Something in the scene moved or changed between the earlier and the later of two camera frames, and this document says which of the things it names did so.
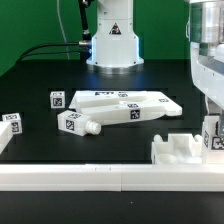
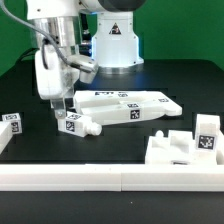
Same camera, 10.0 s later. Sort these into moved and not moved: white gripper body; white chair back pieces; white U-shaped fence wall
Moved: white gripper body
Not moved: white chair back pieces; white U-shaped fence wall
